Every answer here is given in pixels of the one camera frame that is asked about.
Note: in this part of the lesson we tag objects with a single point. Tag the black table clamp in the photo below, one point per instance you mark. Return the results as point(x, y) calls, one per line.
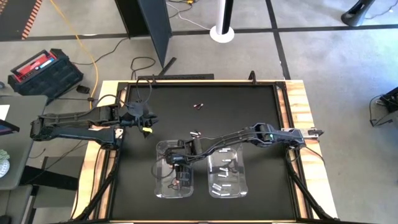
point(252, 79)
point(153, 80)

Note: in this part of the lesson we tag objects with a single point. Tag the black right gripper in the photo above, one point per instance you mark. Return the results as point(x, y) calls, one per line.
point(189, 147)

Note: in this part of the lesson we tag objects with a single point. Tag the dark tablet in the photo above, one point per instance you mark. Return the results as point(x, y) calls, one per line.
point(7, 127)

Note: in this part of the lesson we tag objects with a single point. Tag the large grey partition panel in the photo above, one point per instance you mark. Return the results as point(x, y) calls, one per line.
point(155, 31)

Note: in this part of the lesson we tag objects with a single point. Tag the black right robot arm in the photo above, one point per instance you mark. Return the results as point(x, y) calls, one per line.
point(242, 137)

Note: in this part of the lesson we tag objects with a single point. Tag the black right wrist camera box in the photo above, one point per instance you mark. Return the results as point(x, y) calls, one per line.
point(172, 158)

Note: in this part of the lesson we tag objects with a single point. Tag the black frame strut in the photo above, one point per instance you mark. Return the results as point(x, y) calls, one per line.
point(308, 189)
point(98, 186)

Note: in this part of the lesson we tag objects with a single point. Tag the white paper sheet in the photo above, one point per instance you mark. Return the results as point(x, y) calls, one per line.
point(3, 112)

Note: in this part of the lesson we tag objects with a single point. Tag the black power adapter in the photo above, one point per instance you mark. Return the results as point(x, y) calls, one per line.
point(83, 89)

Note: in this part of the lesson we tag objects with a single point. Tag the green white round object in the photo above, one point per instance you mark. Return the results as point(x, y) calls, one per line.
point(3, 165)

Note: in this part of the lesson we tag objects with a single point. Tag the black red tool case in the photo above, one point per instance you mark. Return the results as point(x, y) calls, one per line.
point(53, 77)

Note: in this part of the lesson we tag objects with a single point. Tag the small dark partition panel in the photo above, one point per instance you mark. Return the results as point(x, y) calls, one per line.
point(130, 18)

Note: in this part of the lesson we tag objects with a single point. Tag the grey desk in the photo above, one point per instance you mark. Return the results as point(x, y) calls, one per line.
point(18, 146)

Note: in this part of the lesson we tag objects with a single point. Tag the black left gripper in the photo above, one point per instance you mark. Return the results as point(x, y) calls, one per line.
point(136, 110)

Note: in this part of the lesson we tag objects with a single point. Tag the black mat orange stripes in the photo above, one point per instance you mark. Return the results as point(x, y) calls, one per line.
point(12, 18)

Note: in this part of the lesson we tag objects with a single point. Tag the black partition foot bar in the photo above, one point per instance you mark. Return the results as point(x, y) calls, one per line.
point(186, 76)

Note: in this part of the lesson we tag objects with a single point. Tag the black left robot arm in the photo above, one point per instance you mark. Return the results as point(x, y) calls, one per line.
point(77, 124)

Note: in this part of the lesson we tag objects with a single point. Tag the black stand foot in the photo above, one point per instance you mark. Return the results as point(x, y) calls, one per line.
point(354, 15)

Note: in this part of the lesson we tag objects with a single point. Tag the clear plastic bin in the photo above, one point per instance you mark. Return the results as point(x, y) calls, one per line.
point(161, 189)
point(242, 186)

